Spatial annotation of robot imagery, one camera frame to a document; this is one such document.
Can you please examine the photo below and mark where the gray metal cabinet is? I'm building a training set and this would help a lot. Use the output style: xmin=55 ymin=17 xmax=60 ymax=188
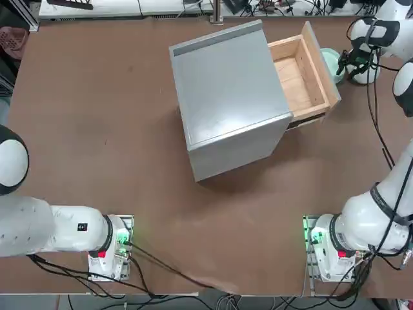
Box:
xmin=168 ymin=19 xmax=293 ymax=185

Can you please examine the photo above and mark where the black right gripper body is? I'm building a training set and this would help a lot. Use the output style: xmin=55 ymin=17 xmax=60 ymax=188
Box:
xmin=347 ymin=48 xmax=370 ymax=77

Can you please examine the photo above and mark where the mint green plate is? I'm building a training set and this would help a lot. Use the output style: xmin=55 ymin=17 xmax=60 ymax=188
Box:
xmin=319 ymin=47 xmax=345 ymax=85

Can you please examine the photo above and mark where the pink perforated basket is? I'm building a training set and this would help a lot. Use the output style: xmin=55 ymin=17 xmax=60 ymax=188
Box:
xmin=0 ymin=26 xmax=30 ymax=59

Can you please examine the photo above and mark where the aluminium frame profile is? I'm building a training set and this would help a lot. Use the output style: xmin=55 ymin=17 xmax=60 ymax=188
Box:
xmin=19 ymin=0 xmax=40 ymax=32

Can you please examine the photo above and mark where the camera mounting post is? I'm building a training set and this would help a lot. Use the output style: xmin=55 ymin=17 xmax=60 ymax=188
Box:
xmin=210 ymin=0 xmax=224 ymax=24

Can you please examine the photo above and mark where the white shelf board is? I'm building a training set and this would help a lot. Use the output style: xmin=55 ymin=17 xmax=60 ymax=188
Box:
xmin=38 ymin=0 xmax=214 ymax=17

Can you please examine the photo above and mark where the black left base cable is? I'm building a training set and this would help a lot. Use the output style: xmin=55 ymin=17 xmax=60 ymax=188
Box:
xmin=25 ymin=240 xmax=233 ymax=296

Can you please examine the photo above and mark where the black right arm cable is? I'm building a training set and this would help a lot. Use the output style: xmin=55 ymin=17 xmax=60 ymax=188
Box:
xmin=347 ymin=19 xmax=413 ymax=271

